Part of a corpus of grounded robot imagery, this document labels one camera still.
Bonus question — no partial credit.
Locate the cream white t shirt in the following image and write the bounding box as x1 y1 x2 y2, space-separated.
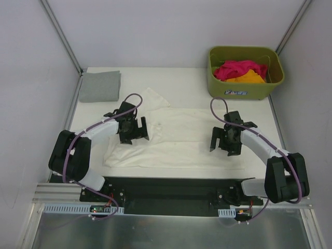
104 88 244 170

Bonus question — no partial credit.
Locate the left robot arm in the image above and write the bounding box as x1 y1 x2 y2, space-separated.
48 101 149 202

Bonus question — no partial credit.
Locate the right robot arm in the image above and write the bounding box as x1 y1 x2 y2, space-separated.
210 111 310 205

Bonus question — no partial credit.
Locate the folded grey t shirt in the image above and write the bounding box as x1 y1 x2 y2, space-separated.
78 71 121 103

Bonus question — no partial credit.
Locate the magenta pink t shirt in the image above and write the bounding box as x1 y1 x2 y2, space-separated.
213 60 268 82

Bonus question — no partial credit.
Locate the orange t shirt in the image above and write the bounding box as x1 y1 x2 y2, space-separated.
226 70 265 84

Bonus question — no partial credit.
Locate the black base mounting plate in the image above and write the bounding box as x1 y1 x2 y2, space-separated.
79 177 263 217

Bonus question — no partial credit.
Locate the olive green plastic bin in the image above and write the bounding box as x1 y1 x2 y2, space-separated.
207 46 284 100

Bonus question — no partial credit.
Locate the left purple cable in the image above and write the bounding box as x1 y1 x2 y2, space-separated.
62 93 144 221

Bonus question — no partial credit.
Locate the right white cable duct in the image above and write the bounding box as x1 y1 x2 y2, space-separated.
217 207 252 218

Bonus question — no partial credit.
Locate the white cable duct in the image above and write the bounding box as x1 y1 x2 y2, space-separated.
217 207 252 218
44 203 124 215

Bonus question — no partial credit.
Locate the aluminium frame rail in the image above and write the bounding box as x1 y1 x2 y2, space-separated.
32 183 314 209

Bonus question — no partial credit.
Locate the left white cable duct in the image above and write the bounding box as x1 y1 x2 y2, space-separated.
44 203 124 215

